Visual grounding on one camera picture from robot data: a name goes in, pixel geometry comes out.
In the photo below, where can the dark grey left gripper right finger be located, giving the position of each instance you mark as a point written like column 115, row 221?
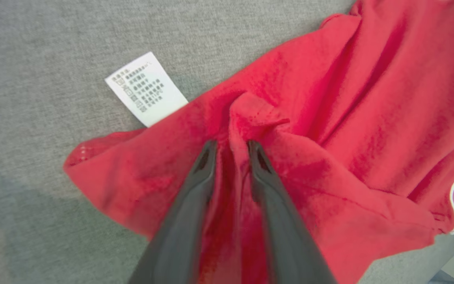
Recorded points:
column 286, row 236

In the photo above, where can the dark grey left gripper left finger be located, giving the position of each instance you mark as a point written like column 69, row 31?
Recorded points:
column 175, row 236

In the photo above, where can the red white basketball jersey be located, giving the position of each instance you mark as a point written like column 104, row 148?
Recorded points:
column 349, row 138

